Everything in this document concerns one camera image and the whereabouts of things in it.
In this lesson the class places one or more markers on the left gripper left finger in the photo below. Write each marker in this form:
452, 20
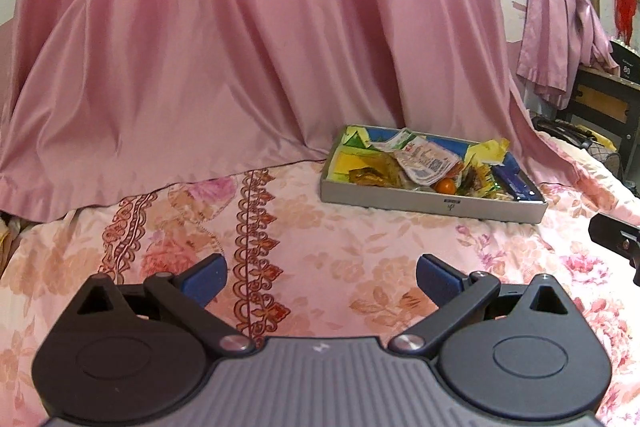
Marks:
184, 297

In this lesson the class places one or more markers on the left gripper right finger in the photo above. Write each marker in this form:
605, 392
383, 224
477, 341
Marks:
461, 300

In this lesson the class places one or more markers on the small orange fruit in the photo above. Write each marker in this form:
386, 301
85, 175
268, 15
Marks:
448, 186

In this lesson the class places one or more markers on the dark blue snack packet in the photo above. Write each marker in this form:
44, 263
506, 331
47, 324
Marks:
511, 177

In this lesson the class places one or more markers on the white jelly snack packet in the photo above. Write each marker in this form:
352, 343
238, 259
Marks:
426, 162

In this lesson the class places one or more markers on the yellow snack bag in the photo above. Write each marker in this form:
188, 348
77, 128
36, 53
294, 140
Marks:
486, 154

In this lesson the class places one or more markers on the dark seaweed snack packet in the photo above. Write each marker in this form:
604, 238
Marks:
477, 181

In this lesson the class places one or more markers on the gold candy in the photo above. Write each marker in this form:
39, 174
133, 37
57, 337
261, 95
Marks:
379, 171

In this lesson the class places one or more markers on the green yellow snack stick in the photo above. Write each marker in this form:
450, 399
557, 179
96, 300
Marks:
404, 139

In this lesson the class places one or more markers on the black handbag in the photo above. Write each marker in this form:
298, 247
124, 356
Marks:
564, 131

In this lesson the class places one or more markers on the grey cardboard tray box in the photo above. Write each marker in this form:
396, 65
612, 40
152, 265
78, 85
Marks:
498, 205

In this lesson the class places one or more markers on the dark wooden shelf unit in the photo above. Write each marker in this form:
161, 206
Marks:
611, 103

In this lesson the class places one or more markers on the dinosaur drawing paper liner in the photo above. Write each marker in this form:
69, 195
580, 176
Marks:
358, 142

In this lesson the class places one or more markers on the black sign with digits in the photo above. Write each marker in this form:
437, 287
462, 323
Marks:
628, 59

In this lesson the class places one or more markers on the small purple window curtain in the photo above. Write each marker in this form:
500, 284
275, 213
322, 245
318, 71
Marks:
559, 36

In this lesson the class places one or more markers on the large pink satin curtain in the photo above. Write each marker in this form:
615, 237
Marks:
114, 98

